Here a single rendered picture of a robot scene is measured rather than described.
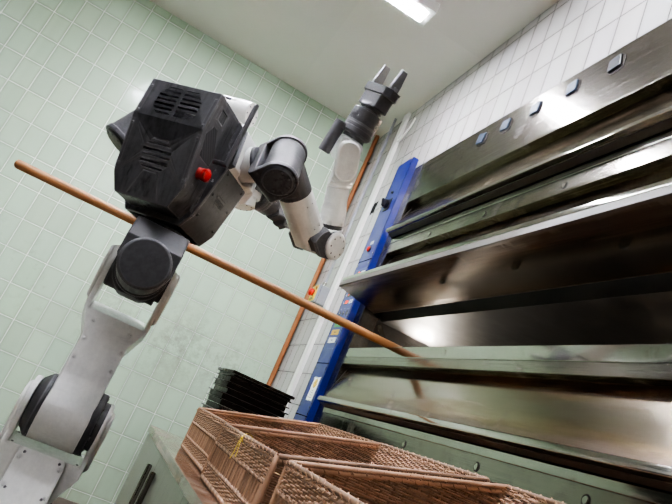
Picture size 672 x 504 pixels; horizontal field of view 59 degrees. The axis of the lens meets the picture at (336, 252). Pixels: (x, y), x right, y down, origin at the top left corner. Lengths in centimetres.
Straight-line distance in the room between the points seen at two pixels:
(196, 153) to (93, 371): 54
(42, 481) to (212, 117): 87
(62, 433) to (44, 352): 181
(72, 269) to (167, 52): 131
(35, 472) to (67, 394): 17
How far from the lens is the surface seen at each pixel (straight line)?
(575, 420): 133
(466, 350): 174
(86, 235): 329
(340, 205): 165
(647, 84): 176
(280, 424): 240
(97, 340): 148
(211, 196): 146
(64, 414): 144
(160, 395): 326
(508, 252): 158
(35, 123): 345
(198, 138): 140
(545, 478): 134
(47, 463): 149
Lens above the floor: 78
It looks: 17 degrees up
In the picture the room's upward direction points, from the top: 23 degrees clockwise
